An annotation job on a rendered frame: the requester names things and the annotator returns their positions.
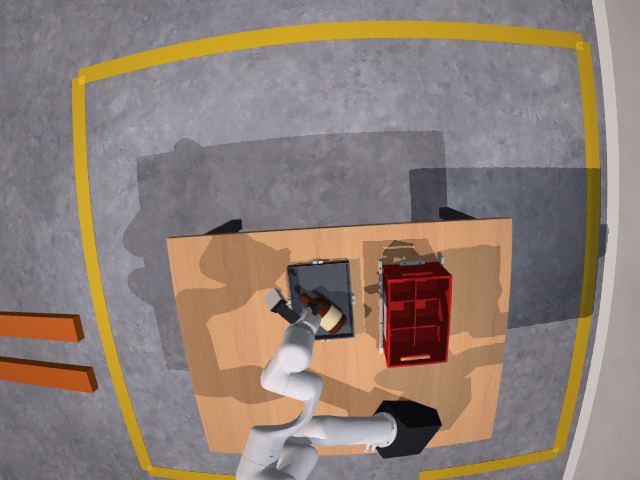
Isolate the brown bottle with cream base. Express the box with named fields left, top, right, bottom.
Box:
left=299, top=292, right=346, bottom=334

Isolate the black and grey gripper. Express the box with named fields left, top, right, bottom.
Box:
left=293, top=301, right=323, bottom=335

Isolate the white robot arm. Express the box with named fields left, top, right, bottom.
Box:
left=236, top=288, right=397, bottom=480

